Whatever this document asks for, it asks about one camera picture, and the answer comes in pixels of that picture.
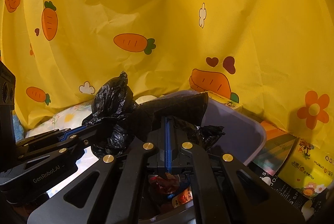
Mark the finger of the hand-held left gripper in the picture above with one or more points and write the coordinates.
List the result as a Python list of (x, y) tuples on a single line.
[(52, 152), (73, 132)]

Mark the yellow printed box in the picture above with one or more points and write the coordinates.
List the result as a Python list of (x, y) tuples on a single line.
[(310, 166)]

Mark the red wrapper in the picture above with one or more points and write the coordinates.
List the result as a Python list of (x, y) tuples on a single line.
[(161, 183)]

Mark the yellow carrot print cloth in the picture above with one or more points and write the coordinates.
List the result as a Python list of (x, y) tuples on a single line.
[(167, 18)]

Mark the floral plastic sheet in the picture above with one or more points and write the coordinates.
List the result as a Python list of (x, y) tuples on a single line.
[(65, 117)]

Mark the rainbow striped box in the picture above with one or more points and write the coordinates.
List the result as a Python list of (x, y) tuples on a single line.
[(274, 145)]

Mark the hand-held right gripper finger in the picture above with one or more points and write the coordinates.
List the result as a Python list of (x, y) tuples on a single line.
[(163, 135), (169, 140)]

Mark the black plastic bag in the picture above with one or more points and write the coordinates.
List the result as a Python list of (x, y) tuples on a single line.
[(114, 109)]

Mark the light blue towel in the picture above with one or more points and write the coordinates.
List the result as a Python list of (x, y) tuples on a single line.
[(18, 125)]

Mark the black printed box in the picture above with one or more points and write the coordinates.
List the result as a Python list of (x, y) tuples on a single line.
[(284, 192)]

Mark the yellow carton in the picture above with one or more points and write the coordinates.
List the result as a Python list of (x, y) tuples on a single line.
[(221, 100)]

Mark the purple plastic bin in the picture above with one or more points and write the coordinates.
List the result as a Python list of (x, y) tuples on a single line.
[(234, 130)]

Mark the orange apple print paper cup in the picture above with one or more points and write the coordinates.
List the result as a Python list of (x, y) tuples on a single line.
[(182, 199)]

